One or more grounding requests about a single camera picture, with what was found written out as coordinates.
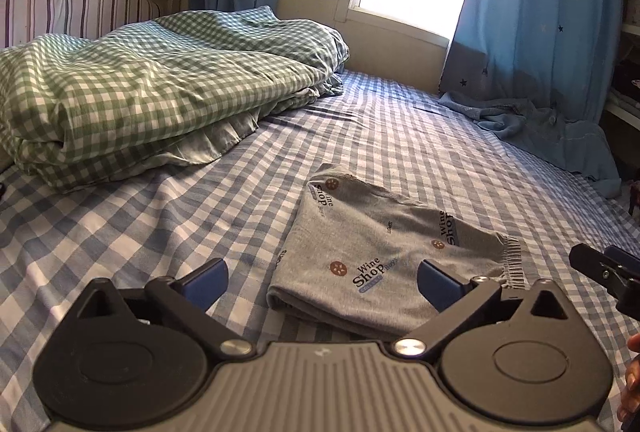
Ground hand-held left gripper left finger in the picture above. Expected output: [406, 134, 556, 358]
[70, 258, 253, 360]

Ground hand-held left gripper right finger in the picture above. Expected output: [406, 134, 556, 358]
[392, 260, 576, 358]

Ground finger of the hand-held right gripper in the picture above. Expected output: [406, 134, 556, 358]
[602, 246, 640, 315]
[569, 243, 618, 287]

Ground grey printed pants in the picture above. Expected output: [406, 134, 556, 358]
[266, 163, 526, 342]

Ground person's right hand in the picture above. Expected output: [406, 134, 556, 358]
[616, 332, 640, 423]

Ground blue checkered bed sheet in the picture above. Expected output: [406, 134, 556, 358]
[0, 69, 640, 432]

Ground white wooden shelf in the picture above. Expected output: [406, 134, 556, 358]
[602, 0, 640, 133]

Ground green checkered duvet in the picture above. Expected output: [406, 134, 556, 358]
[0, 6, 351, 195]

